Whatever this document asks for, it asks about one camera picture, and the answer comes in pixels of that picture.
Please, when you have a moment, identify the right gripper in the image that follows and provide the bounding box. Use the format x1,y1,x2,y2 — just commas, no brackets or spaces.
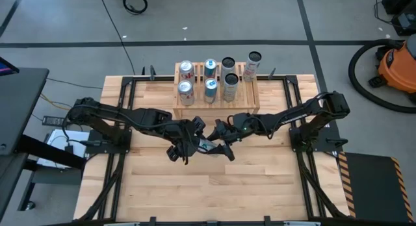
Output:
207,114,253,162

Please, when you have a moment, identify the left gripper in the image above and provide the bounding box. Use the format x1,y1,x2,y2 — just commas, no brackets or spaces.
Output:
168,116,206,155

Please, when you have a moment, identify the Celsius Tropical Vibe can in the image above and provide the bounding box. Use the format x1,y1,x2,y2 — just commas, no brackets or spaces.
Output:
194,138,219,154
222,72,241,103
220,56,237,86

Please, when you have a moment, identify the Diet Coke can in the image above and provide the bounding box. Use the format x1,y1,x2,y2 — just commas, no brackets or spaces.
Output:
177,80,196,107
178,60,196,86

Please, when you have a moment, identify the Red Bull can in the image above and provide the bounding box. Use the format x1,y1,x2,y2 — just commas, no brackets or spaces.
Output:
203,58,218,81
203,77,219,105

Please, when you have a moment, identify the Celsius Peach Vibe can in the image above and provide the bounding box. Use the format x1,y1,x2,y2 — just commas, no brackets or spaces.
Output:
242,50,263,83

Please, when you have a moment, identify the wooden slatted crate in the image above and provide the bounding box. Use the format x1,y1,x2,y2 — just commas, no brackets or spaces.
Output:
172,61,261,121

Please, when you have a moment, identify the white box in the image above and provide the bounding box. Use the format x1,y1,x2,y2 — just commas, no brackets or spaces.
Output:
36,129,90,170

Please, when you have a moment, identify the orange shop vacuum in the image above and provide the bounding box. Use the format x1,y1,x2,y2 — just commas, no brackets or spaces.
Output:
369,33,416,103
347,38,416,115

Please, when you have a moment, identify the black power adapter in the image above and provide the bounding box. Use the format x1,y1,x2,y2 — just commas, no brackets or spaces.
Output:
41,115,68,128

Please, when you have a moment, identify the black mat with hazard stripes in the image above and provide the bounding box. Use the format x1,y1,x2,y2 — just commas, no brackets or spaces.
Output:
337,151,416,224

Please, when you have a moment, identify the black desk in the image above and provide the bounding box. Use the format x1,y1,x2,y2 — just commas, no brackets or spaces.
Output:
0,67,87,217

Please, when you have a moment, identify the laptop screen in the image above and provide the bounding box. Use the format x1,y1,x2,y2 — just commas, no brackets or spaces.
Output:
0,56,20,77

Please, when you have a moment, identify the black case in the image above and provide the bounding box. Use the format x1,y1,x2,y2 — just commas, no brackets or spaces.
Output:
391,8,416,37
380,0,416,16

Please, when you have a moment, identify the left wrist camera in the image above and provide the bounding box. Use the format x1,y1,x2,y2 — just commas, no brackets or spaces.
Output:
166,145,180,162

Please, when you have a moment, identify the black aluminium table frame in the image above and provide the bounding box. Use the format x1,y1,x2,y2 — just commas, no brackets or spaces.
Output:
73,75,354,226

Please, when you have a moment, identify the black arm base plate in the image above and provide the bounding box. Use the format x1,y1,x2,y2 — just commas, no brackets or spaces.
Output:
289,127,349,153
84,128,133,155

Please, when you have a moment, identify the coiled black cable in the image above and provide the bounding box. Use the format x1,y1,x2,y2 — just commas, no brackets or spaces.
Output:
122,0,149,16

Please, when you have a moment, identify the black hanging cable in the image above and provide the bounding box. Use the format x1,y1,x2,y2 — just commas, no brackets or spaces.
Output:
97,0,137,76

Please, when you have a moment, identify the black floor cable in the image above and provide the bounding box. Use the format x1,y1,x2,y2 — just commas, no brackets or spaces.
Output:
373,0,396,25

